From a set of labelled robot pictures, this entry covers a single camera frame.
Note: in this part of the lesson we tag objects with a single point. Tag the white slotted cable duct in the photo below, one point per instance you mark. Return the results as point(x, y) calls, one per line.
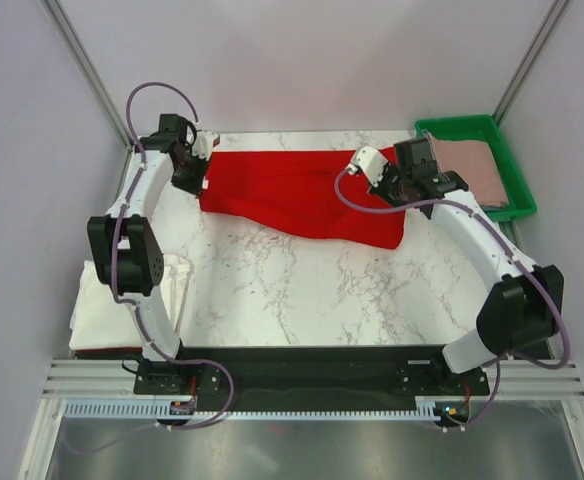
point(167, 410)

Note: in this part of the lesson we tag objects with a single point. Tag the aluminium corner post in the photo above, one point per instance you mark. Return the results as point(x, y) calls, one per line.
point(542, 36)
point(80, 55)

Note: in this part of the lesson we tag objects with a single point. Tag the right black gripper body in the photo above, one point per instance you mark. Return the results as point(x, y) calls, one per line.
point(392, 187)

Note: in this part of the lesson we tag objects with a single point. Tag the red t shirt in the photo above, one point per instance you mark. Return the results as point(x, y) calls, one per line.
point(293, 192)

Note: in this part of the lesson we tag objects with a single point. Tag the right aluminium corner post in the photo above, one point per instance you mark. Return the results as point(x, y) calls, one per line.
point(542, 36)

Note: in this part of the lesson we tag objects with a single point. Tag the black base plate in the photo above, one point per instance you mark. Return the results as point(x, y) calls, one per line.
point(300, 379)

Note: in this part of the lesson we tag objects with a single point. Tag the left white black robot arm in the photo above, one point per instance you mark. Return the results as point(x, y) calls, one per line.
point(126, 253)

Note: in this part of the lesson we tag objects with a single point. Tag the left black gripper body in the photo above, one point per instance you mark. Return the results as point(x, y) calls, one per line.
point(192, 163)

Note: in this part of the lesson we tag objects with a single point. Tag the aluminium front frame rail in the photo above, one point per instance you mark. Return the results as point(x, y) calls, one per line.
point(519, 381)

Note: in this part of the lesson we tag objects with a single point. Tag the pink t shirt in bin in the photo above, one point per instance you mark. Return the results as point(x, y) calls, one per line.
point(474, 162)

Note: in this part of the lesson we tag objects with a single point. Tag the folded dark red shirt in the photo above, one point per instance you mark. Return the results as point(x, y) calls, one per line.
point(97, 351)

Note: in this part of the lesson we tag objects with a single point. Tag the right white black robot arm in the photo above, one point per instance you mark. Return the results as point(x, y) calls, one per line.
point(523, 303)

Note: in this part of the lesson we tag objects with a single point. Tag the green plastic bin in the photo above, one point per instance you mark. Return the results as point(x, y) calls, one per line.
point(484, 128)

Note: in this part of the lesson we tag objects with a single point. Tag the folded white t shirt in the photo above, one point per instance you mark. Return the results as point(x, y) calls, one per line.
point(98, 323)

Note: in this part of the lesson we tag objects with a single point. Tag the left aluminium corner post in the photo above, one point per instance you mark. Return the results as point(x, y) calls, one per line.
point(80, 55)

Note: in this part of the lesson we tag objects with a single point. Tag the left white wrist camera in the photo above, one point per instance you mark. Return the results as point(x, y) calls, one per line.
point(206, 141)

